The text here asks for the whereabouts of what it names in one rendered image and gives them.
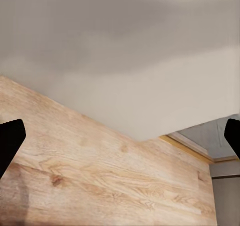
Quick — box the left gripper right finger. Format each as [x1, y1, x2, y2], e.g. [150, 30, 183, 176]
[224, 119, 240, 158]

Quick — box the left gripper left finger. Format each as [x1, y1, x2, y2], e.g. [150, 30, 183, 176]
[0, 119, 26, 178]

